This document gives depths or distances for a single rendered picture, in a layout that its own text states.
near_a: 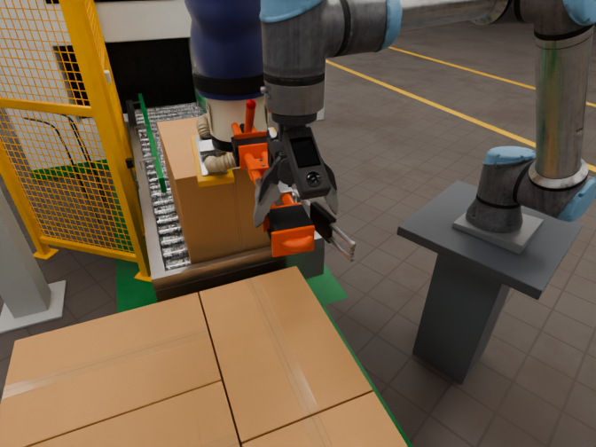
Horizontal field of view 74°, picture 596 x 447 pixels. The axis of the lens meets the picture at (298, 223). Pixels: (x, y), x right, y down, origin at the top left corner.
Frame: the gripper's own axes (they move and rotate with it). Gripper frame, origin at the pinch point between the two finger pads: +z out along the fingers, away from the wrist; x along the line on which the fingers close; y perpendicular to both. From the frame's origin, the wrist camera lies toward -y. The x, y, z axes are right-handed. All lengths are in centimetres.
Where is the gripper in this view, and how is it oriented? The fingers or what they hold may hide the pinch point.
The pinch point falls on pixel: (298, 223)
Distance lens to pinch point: 70.3
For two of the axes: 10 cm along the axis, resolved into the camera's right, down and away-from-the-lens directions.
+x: -9.6, 1.6, -2.3
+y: -2.8, -5.4, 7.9
